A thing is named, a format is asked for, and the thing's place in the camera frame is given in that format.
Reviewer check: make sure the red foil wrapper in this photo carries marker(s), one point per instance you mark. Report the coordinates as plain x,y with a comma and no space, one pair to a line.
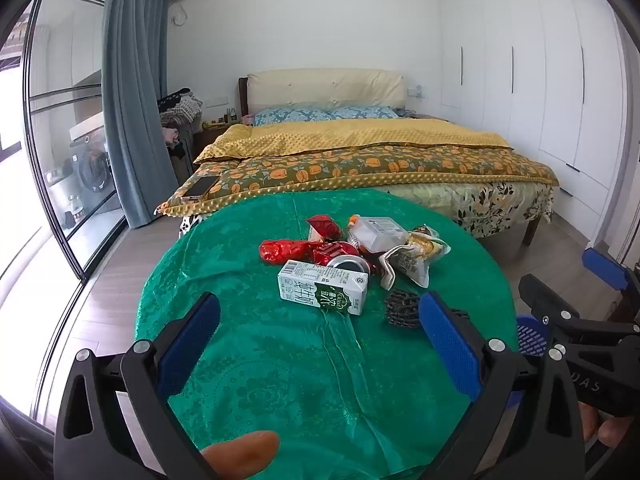
322,225
281,251

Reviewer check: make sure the wall outlet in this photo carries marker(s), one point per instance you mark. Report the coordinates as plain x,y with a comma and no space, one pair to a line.
413,92

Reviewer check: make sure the white green milk carton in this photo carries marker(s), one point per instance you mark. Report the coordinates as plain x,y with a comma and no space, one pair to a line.
322,287

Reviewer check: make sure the dark wooden nightstand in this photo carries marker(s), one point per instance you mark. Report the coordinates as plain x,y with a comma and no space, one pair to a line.
210,137

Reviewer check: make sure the yellow dotted blanket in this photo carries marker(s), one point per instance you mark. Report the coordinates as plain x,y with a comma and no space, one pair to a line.
350,136

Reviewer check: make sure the black framed glass door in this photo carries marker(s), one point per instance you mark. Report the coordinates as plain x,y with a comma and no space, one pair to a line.
60,240

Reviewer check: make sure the green patterned tablecloth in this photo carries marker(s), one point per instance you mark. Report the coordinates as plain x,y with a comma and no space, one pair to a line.
280,370

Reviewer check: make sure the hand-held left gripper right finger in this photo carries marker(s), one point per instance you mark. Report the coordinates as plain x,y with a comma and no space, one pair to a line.
450,350

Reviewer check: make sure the orange white wrapper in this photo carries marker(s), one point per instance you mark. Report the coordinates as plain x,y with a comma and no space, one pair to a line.
354,220

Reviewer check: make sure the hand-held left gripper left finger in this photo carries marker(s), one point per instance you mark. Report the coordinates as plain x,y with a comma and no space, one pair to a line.
190,345

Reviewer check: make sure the gold foil packet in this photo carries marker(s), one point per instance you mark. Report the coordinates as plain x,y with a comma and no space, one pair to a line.
426,242

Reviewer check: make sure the washing machine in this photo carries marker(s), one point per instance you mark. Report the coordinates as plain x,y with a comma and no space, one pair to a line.
92,170

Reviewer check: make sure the wooden bed leg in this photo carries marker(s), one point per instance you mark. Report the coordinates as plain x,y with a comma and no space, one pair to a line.
531,232

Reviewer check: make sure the crushed red drink can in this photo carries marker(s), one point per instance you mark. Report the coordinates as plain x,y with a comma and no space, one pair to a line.
345,259

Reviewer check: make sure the pumpkin print quilt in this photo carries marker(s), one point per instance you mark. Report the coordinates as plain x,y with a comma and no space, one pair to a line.
375,167

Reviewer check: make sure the person's left hand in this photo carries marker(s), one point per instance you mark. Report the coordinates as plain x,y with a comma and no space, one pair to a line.
245,452

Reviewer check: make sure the grey blue curtain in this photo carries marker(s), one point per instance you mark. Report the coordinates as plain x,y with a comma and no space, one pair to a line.
132,100

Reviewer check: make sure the person's right hand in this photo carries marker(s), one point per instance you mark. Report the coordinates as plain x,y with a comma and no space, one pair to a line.
607,430

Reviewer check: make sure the cream padded headboard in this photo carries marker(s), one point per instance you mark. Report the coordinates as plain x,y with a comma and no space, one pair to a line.
325,90

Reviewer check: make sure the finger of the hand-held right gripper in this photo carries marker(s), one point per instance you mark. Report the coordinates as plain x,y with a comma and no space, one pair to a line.
542,297
602,265

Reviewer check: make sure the black foam net sleeve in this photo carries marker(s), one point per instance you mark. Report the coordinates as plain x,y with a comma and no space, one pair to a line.
402,308

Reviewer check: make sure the pile of clothes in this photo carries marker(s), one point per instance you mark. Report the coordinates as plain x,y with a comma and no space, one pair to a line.
177,110

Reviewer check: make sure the blue floral pillow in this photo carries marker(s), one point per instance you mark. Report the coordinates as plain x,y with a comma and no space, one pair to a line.
290,115
362,111

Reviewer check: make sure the smartphone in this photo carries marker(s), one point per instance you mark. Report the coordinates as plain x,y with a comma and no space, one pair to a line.
200,188

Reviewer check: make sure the clear plastic box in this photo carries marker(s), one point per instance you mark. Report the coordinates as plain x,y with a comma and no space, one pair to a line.
380,232

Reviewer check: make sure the white wardrobe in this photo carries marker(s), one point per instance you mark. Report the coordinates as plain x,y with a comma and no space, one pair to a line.
525,60

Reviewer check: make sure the floral bed sheet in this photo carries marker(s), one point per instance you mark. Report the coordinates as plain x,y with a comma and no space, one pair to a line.
500,205

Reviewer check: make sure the blue plastic basket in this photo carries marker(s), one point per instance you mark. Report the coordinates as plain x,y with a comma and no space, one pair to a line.
531,340

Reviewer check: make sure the black white spotted cloth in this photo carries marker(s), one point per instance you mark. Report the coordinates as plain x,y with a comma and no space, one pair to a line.
187,223

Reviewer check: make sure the clear bag of pastry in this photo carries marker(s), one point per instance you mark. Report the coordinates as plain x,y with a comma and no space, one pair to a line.
406,267

